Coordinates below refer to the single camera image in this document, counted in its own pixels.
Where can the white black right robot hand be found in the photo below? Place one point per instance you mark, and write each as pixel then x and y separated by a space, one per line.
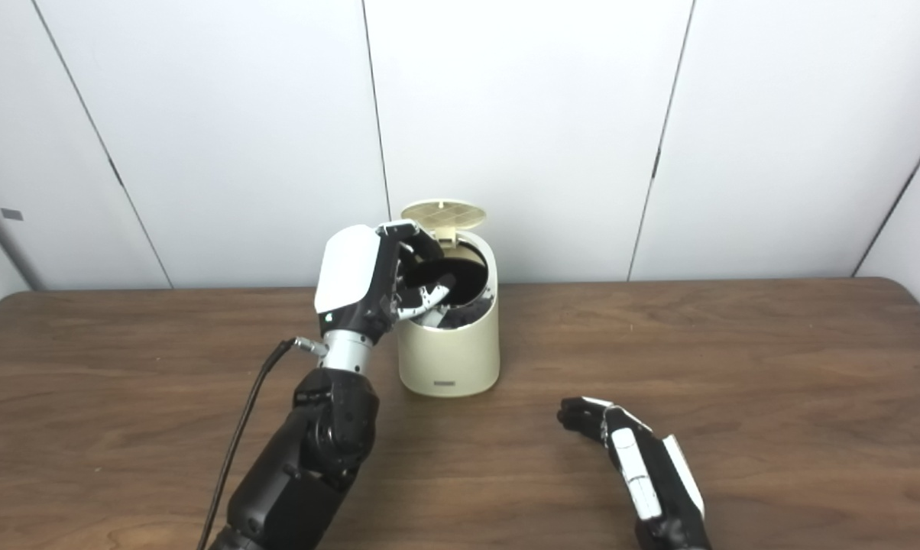
pixel 643 473

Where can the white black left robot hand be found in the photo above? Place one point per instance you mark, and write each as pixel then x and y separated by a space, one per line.
pixel 349 267

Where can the round cream bin lid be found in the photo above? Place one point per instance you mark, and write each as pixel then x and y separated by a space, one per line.
pixel 445 213

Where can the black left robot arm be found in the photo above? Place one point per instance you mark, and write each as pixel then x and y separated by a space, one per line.
pixel 307 466

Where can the cream-colored desktop bin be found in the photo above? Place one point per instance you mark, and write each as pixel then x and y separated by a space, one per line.
pixel 448 355

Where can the small gray wall label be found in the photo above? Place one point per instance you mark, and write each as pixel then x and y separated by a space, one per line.
pixel 12 214

